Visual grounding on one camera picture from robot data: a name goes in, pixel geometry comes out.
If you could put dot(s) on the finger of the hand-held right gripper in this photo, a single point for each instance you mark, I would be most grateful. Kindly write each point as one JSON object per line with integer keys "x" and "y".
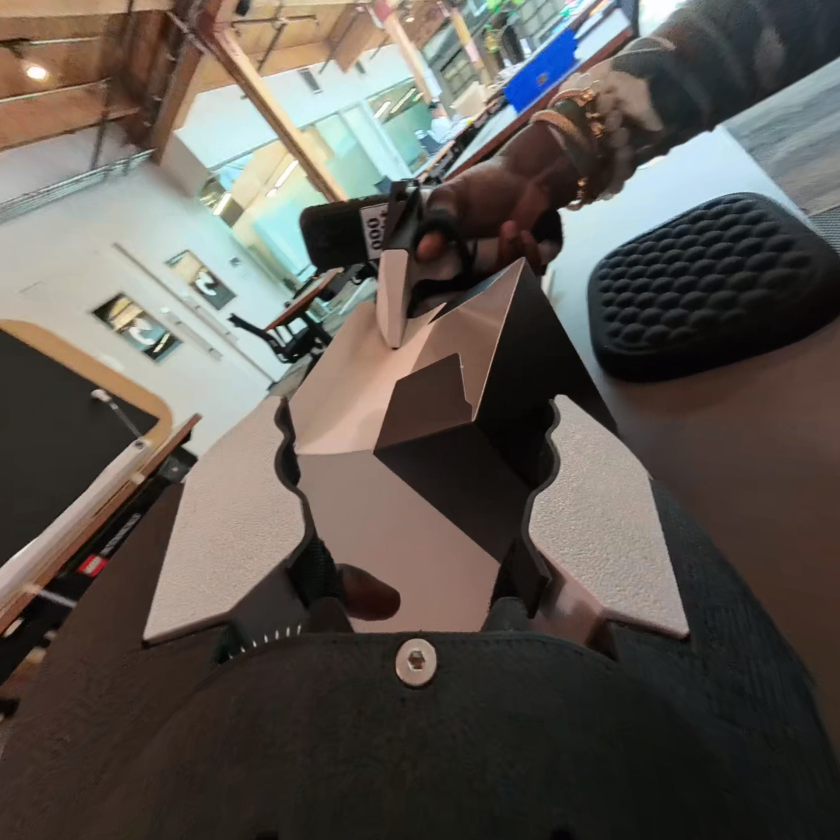
{"x": 397, "y": 295}

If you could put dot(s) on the black glossy cardboard box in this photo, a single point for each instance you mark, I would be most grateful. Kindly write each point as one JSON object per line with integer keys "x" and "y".
{"x": 92, "y": 578}

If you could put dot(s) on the wooden table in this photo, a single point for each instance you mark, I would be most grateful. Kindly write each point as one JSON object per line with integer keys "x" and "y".
{"x": 309, "y": 295}

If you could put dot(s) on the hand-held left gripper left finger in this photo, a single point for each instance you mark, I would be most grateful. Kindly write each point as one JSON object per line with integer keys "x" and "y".
{"x": 223, "y": 538}

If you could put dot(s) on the matte black box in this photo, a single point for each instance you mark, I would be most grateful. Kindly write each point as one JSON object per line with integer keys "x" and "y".
{"x": 433, "y": 499}

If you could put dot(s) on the grey desk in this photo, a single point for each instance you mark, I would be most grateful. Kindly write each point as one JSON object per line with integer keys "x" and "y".
{"x": 735, "y": 446}

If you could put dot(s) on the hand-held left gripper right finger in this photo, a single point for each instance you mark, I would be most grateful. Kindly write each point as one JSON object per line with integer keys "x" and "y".
{"x": 604, "y": 525}

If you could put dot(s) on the person's right hand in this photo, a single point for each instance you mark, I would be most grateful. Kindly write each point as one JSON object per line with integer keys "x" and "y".
{"x": 525, "y": 184}

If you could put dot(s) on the person's right forearm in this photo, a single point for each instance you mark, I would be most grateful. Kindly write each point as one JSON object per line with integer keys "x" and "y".
{"x": 709, "y": 66}

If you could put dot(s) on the black mesh cushion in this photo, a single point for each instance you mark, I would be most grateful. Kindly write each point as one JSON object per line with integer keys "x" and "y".
{"x": 715, "y": 282}

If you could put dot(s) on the black office chair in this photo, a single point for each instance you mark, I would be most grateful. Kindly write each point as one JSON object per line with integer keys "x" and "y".
{"x": 282, "y": 339}

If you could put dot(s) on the black board on white stand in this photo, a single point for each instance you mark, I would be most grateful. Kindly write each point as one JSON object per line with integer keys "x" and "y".
{"x": 66, "y": 420}

